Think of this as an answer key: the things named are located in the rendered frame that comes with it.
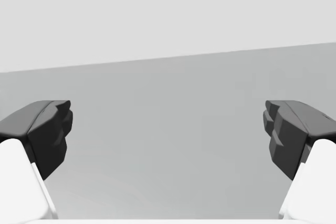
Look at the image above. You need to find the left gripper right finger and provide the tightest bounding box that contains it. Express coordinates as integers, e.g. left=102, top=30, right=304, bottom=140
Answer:
left=262, top=100, right=336, bottom=220

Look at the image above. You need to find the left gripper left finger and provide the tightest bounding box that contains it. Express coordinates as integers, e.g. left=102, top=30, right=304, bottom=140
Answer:
left=0, top=100, right=74, bottom=220

